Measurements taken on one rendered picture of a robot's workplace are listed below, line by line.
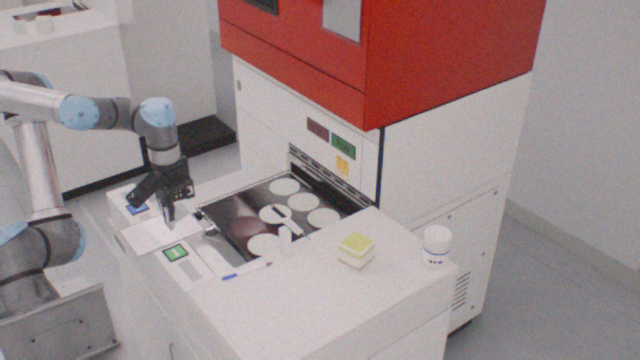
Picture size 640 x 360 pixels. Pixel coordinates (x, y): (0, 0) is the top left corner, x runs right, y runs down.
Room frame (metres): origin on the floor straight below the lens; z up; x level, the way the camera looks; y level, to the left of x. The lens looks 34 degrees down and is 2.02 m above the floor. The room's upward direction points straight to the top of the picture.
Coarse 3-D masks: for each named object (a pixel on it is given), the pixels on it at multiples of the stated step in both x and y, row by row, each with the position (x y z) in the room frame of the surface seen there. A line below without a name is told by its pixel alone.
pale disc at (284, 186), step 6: (276, 180) 1.71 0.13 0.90; (282, 180) 1.71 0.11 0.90; (288, 180) 1.71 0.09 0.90; (294, 180) 1.71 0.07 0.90; (270, 186) 1.67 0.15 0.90; (276, 186) 1.67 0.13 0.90; (282, 186) 1.67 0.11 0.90; (288, 186) 1.67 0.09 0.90; (294, 186) 1.67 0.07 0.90; (276, 192) 1.63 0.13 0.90; (282, 192) 1.63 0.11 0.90; (288, 192) 1.63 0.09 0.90; (294, 192) 1.63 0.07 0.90
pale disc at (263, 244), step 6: (264, 234) 1.41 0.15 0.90; (270, 234) 1.41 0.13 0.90; (252, 240) 1.38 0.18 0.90; (258, 240) 1.38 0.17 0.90; (264, 240) 1.38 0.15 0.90; (270, 240) 1.38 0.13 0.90; (276, 240) 1.38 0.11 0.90; (252, 246) 1.36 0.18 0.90; (258, 246) 1.36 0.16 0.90; (264, 246) 1.36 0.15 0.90; (270, 246) 1.36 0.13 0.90; (276, 246) 1.36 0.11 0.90; (252, 252) 1.33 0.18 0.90; (258, 252) 1.33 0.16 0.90; (264, 252) 1.33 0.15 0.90; (270, 252) 1.33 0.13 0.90
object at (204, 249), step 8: (192, 248) 1.37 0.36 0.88; (200, 248) 1.37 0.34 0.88; (208, 248) 1.37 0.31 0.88; (200, 256) 1.33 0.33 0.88; (208, 256) 1.33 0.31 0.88; (216, 256) 1.33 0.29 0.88; (208, 264) 1.30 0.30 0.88; (216, 264) 1.30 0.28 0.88; (224, 264) 1.30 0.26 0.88; (216, 272) 1.27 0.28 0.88; (224, 272) 1.27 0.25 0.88
